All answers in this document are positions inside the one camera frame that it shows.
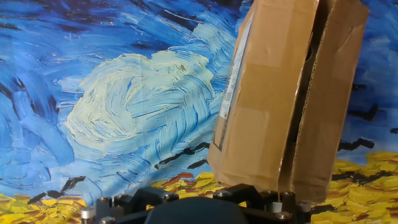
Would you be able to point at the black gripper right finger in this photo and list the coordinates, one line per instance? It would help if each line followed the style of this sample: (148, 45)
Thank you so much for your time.
(242, 193)

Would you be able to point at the brown cardboard shipping box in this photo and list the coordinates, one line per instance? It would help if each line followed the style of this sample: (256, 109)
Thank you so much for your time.
(264, 102)

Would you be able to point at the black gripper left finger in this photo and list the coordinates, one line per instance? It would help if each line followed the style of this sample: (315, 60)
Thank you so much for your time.
(136, 199)

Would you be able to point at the wheatfield painting print tablecloth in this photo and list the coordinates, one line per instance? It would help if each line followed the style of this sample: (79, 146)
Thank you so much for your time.
(109, 102)

